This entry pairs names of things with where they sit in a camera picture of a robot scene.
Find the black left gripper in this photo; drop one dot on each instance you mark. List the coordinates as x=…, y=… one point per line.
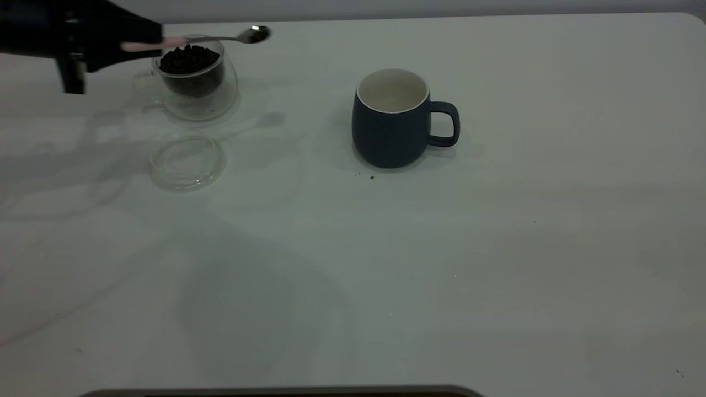
x=60, y=27

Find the dark blue-grey ceramic mug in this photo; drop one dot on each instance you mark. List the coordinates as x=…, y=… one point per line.
x=389, y=138

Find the dark coffee beans pile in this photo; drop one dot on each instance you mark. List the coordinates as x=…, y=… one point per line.
x=190, y=62

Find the double-walled glass cup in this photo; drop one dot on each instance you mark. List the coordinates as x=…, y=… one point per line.
x=215, y=105

